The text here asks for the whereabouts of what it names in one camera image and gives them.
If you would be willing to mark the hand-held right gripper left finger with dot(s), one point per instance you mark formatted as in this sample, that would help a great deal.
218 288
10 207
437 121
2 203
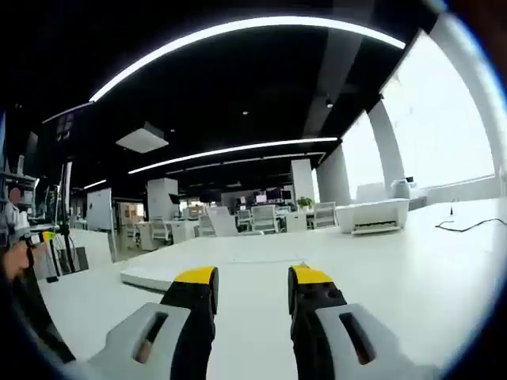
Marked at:
130 336

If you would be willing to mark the green potted plant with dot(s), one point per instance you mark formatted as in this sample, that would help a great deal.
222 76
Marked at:
305 202

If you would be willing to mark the group of white office chairs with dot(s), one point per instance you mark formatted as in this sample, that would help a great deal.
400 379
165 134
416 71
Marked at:
264 215

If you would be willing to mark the white whiteboard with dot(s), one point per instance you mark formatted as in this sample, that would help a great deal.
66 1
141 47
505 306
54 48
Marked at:
99 210

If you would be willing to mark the grey office printer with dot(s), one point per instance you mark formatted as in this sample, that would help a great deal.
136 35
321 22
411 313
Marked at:
404 188

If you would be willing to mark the square ceiling panel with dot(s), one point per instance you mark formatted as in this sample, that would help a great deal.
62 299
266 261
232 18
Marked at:
142 138

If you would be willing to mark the white desktop printer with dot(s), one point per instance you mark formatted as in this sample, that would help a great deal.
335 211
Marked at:
372 213

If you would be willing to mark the long ceiling light strip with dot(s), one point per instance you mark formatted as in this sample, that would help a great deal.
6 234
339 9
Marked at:
237 27
237 149

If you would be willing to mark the person's left hand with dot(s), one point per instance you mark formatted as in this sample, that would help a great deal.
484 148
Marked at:
14 259

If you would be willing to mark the white power strip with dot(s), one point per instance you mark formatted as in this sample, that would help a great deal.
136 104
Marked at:
146 278

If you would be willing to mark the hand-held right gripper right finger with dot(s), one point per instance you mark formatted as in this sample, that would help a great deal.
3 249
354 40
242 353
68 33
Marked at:
380 340

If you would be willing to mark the white table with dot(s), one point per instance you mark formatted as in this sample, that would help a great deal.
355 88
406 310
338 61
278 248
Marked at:
376 273

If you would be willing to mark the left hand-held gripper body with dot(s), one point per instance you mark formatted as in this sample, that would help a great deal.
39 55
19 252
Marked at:
28 253

